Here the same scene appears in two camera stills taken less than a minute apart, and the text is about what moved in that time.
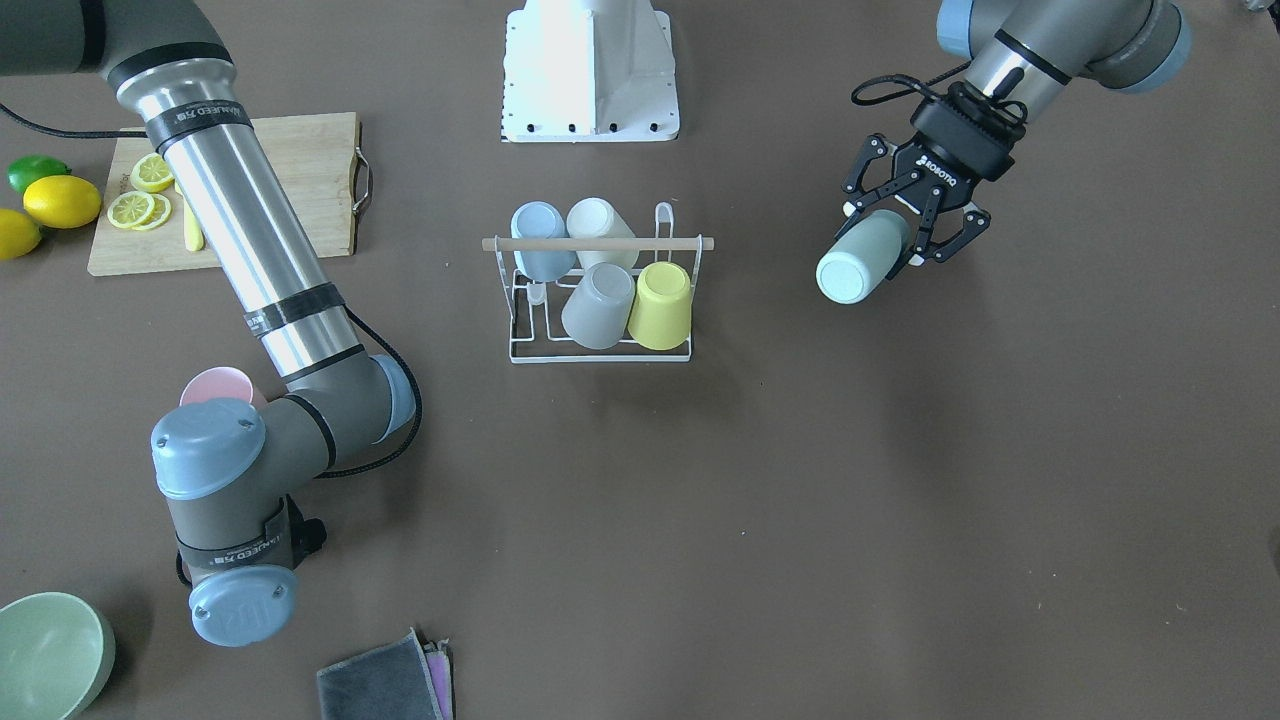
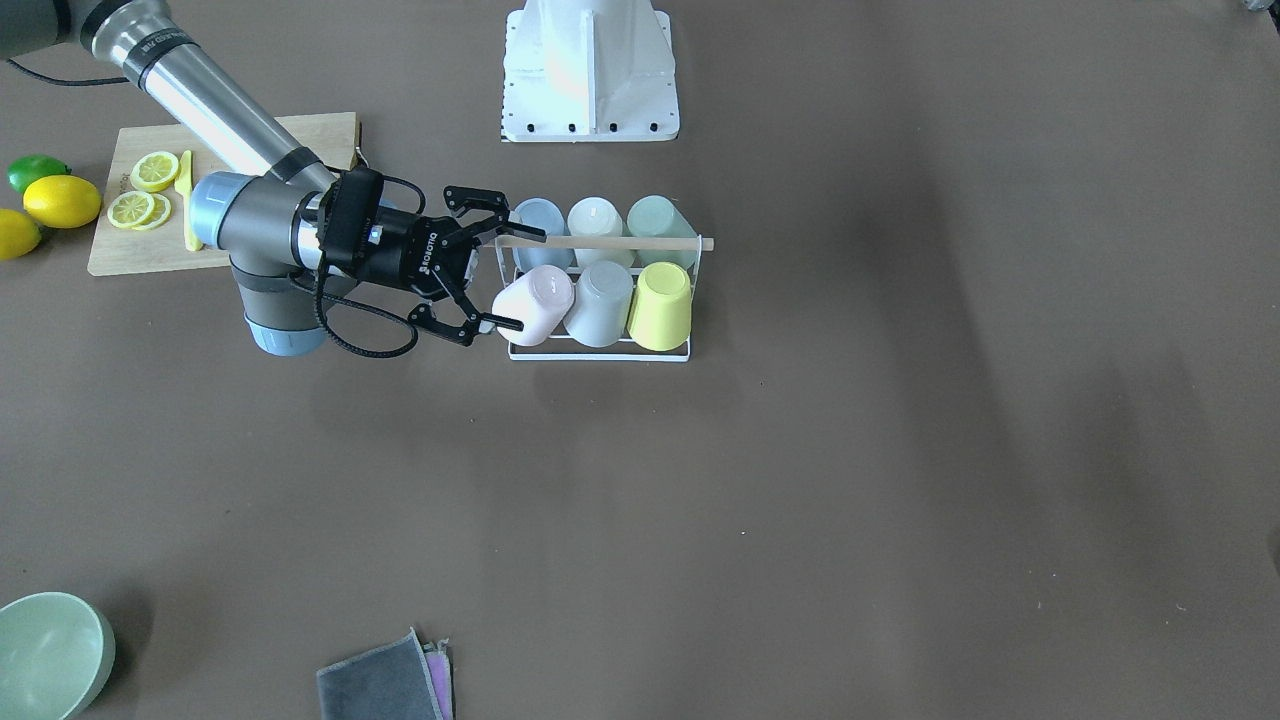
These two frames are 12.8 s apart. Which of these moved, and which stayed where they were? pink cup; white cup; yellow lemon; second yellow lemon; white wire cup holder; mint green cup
Moved: mint green cup; pink cup
Stayed: white wire cup holder; second yellow lemon; yellow lemon; white cup
